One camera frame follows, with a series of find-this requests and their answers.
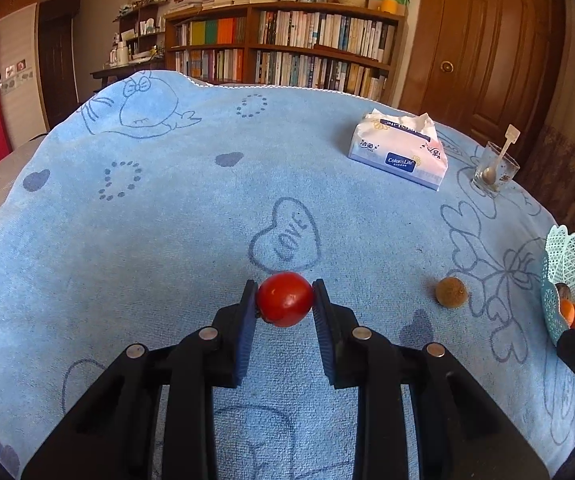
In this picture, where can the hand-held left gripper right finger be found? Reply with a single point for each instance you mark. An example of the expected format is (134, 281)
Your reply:
(325, 335)

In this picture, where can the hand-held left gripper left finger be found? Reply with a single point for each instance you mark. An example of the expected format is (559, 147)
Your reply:
(247, 335)

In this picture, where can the orange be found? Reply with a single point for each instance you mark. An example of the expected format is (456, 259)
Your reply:
(569, 311)

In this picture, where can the red tomato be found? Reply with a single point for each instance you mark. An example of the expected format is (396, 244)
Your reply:
(285, 299)

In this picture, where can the mint green plastic basket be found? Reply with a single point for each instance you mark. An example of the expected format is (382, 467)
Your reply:
(567, 260)

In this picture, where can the brown round fruit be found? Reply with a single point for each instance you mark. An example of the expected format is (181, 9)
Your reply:
(451, 291)

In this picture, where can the blue printed towel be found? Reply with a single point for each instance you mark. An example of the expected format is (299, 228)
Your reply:
(192, 210)

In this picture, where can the clear drinking glass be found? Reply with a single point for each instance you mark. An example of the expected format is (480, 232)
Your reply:
(505, 175)

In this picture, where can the white tissue pack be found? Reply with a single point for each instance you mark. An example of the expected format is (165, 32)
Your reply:
(397, 152)

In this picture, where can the patterned brown curtain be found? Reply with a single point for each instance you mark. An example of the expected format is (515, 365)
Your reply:
(567, 135)

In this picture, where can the white plastic spoon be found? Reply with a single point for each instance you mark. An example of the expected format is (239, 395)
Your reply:
(503, 147)

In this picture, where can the large wooden bookshelf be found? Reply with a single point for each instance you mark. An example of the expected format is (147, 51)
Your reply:
(250, 52)

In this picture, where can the small wooden table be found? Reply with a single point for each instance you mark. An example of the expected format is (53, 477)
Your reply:
(117, 74)

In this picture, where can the brass door knob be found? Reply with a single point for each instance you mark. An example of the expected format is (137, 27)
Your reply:
(447, 66)

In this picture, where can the rows of shelved books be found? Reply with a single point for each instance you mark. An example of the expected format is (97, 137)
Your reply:
(317, 35)

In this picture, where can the brown wooden door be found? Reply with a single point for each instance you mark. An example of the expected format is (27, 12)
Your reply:
(492, 50)

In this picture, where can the small wooden shelf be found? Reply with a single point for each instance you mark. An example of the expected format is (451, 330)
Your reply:
(140, 35)

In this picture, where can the dark wooden door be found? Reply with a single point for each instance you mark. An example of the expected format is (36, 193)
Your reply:
(59, 65)

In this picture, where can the yellow container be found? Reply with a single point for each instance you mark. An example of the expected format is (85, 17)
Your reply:
(390, 6)

